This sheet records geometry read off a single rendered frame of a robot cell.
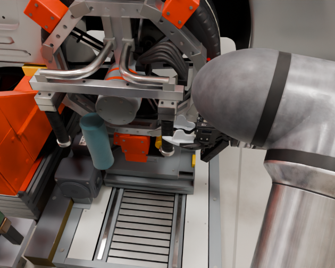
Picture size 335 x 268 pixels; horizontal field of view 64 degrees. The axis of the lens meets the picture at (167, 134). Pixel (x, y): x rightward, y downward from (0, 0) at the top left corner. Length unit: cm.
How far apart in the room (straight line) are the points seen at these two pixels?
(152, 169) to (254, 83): 120
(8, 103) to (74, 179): 43
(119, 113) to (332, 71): 65
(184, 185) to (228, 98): 122
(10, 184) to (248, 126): 95
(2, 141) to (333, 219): 96
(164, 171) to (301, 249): 119
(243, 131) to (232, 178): 143
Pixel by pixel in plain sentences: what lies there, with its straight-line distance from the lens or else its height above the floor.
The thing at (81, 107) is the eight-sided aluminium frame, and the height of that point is 72.
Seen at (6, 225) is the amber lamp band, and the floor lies 59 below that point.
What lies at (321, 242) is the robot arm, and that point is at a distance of 31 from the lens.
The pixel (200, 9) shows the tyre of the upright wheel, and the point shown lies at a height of 107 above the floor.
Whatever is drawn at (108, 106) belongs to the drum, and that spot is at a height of 87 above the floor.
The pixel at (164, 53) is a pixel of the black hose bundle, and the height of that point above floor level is 104.
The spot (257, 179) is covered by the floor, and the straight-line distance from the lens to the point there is 177.
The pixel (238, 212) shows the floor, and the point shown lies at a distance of 163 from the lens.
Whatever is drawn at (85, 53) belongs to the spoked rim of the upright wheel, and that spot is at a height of 81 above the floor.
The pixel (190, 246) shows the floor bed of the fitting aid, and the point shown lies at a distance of 143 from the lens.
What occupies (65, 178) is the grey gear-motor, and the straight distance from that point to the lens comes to 130.
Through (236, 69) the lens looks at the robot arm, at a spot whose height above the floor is 125.
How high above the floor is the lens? 142
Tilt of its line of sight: 48 degrees down
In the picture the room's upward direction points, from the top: straight up
